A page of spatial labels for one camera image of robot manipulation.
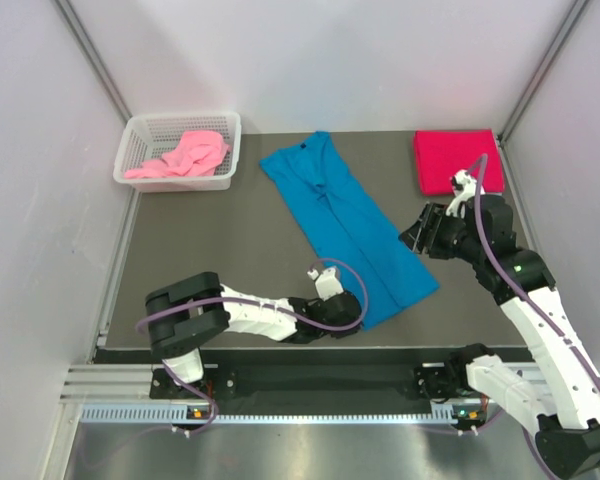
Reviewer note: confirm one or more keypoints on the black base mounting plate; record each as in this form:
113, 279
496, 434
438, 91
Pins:
328, 381

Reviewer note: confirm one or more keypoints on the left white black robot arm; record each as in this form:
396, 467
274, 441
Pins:
182, 317

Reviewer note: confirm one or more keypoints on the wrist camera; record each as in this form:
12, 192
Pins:
464, 187
327, 282

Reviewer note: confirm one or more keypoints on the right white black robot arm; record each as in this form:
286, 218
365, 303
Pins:
564, 418

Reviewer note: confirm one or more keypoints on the blue t shirt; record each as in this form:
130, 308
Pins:
341, 221

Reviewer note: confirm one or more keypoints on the pink t shirt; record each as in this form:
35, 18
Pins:
198, 154

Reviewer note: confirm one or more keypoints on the white plastic basket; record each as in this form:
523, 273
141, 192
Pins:
149, 136

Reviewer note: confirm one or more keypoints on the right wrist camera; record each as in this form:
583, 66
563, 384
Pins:
464, 187

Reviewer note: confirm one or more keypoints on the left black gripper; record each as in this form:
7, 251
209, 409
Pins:
339, 333

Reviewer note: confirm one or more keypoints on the folded red t shirt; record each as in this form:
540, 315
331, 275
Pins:
439, 155

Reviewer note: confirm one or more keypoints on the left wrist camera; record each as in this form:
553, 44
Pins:
327, 282

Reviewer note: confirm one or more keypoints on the slotted grey cable duct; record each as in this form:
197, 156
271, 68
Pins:
182, 414

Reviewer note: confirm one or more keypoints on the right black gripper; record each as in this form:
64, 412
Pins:
419, 234

